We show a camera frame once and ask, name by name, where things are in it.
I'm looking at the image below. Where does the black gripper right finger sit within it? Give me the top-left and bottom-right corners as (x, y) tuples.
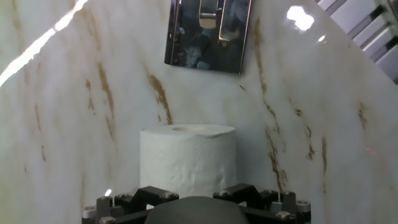
(212, 183), (312, 224)

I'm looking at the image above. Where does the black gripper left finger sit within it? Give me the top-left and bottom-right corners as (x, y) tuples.
(81, 185), (180, 224)

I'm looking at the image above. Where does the white toilet paper roll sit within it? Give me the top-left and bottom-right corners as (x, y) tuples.
(139, 124), (238, 198)

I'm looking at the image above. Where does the chrome paper roll holder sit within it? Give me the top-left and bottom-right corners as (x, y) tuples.
(164, 0), (253, 75)

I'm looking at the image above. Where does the marble pattern table mat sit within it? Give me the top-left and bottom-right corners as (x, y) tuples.
(0, 0), (398, 224)

